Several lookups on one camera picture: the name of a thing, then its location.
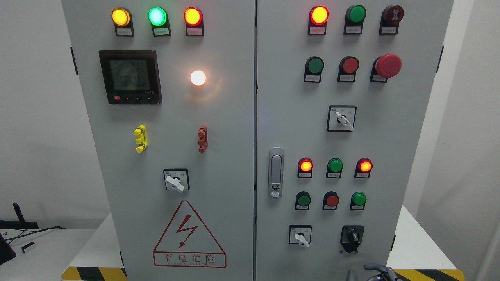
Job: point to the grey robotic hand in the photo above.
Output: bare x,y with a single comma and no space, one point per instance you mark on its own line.
385,273

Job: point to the black rotary knob switch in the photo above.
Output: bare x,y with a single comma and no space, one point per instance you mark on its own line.
351,237

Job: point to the white platform with hazard stripes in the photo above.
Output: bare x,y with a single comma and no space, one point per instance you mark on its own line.
414,256

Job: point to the green push button bottom right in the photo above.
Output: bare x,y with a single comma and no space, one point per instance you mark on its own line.
358,201

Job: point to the green push button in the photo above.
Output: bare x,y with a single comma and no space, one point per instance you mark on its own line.
358,201
302,201

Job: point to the red push button bottom middle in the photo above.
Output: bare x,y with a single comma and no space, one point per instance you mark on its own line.
330,201

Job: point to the red indicator lower right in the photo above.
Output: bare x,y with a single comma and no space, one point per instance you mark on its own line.
363,168

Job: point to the green push button bottom left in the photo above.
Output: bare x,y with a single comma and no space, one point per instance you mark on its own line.
302,201

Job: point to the green indicator lower middle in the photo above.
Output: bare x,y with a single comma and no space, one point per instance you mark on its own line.
334,168

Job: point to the red lit indicator lower left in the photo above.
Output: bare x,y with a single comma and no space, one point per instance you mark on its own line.
305,167

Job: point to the red electric hazard sticker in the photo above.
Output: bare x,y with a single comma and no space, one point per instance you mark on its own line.
188,242

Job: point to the grey electrical control cabinet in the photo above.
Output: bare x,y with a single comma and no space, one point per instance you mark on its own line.
253,53

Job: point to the red emergency stop mushroom button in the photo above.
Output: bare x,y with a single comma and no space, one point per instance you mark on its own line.
385,67

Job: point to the red push button second row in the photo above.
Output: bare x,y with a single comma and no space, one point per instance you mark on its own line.
348,67

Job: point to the green push button second row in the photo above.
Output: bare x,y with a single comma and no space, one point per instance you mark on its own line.
313,69

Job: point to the red terminal block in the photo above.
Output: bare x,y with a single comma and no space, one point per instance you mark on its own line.
202,139

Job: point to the dark red buzzer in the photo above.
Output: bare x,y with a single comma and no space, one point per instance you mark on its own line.
390,18

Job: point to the green button top row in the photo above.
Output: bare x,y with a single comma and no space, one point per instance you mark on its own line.
354,19

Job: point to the red indicator light right door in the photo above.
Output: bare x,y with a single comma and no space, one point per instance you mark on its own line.
317,22

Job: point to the white glowing lamp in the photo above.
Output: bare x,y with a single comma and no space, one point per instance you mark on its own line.
198,78

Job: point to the yellow terminal block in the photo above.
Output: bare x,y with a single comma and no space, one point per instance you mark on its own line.
141,138

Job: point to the red-orange indicator light left door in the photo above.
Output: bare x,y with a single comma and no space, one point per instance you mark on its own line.
193,18

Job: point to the black digital power meter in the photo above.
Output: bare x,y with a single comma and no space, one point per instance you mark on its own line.
131,77

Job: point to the green lit indicator light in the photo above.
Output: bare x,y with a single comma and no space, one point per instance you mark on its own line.
159,21

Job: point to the small white black adapter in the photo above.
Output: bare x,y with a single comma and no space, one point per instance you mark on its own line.
28,247

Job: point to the yellow indicator light top left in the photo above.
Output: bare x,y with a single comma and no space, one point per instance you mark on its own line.
123,22

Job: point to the black object at left edge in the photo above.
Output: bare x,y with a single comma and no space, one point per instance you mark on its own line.
6,252

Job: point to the black device with antenna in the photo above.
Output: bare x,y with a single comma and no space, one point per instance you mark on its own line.
21,223

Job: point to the white selector switch lower right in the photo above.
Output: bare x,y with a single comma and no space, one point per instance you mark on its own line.
300,234

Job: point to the white selector switch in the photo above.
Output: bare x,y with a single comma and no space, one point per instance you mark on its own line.
300,234
341,118

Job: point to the white selector switch upper right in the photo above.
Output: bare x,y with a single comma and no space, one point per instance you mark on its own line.
341,118

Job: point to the silver door latch handle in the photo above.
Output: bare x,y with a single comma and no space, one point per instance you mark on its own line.
275,171

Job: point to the white selector switch left door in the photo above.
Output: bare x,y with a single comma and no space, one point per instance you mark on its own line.
176,179

